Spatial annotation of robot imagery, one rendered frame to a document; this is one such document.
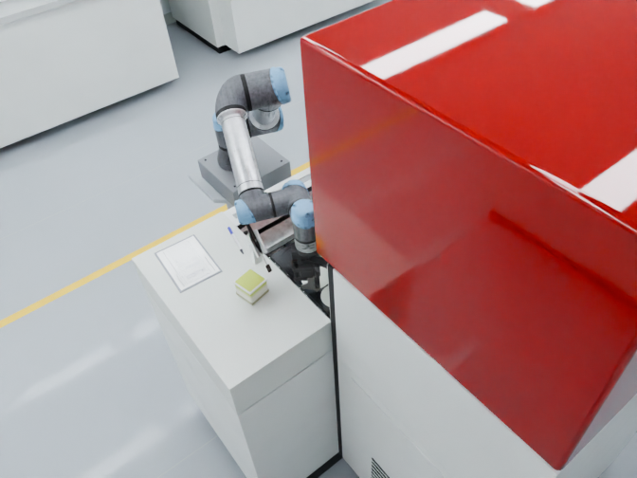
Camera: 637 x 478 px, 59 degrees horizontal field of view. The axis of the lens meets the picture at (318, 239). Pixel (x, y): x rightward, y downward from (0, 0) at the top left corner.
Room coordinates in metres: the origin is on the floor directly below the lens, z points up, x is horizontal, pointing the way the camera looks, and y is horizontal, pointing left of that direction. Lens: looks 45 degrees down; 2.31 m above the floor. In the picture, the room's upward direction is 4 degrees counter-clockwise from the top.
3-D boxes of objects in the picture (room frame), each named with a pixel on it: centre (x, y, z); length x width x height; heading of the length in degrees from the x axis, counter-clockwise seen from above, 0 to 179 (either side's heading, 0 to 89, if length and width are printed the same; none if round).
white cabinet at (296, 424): (1.32, 0.05, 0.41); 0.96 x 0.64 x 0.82; 125
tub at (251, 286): (1.10, 0.21, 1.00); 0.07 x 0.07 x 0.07; 46
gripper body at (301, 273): (1.15, 0.04, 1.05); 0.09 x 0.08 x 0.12; 91
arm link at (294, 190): (1.25, 0.07, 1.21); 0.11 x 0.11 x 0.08; 12
